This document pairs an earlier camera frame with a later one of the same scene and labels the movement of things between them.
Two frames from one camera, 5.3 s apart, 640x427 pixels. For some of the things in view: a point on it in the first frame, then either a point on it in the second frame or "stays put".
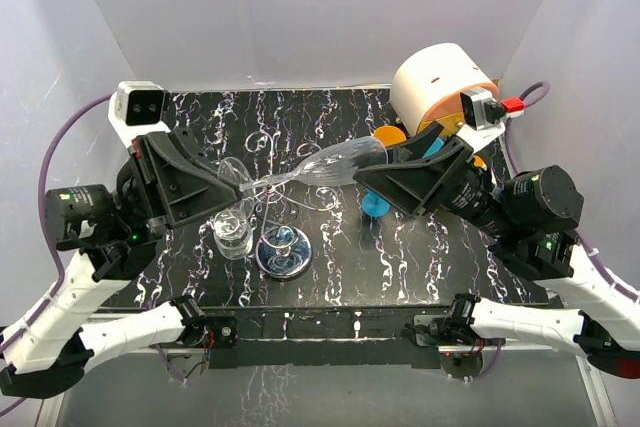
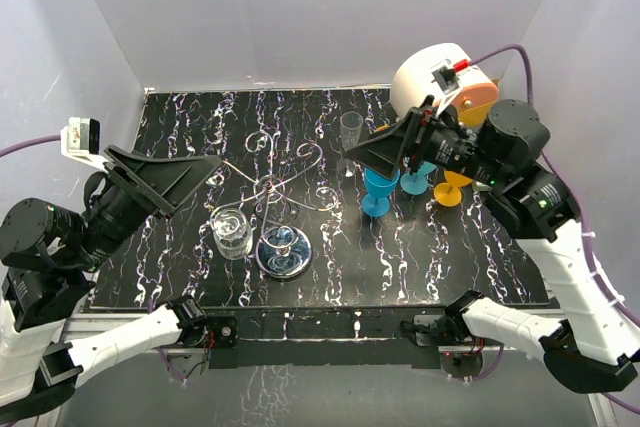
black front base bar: [335, 337] stays put
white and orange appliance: [428, 86] stays put
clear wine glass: [234, 236] stays put
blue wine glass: [374, 205] stays put
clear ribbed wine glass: [336, 163] → [350, 123]
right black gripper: [420, 185] → [382, 153]
